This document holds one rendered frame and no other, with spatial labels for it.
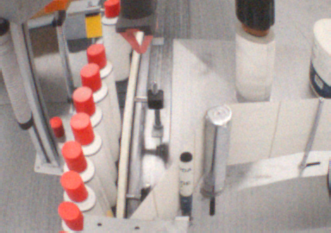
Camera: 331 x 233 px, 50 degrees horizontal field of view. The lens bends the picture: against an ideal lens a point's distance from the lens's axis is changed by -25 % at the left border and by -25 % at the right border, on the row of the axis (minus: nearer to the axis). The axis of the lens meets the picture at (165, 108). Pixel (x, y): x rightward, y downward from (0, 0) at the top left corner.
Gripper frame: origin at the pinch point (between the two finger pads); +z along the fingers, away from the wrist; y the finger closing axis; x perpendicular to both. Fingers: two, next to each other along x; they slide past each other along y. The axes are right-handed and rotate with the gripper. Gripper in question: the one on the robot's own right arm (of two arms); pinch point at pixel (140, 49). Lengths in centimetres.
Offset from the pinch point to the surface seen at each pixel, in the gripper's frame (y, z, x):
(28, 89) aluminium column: -13.5, -4.1, 19.3
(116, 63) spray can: 6.2, 8.2, 6.1
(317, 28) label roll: 10.7, -0.8, -40.6
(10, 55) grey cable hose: -24.2, -20.4, 14.9
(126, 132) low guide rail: -10.2, 10.2, 2.6
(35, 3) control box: -24.4, -28.3, 8.8
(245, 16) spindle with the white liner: -1.7, -9.4, -19.0
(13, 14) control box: -26.1, -28.5, 11.7
